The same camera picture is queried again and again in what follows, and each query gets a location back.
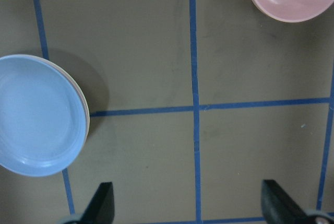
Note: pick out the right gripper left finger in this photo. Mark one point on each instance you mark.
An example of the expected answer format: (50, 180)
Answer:
(101, 208)

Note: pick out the pink plate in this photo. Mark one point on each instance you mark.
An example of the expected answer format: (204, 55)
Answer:
(75, 86)

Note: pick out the blue plate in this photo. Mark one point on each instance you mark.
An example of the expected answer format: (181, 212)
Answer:
(42, 118)

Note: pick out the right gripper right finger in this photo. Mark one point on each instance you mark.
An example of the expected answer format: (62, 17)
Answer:
(278, 207)

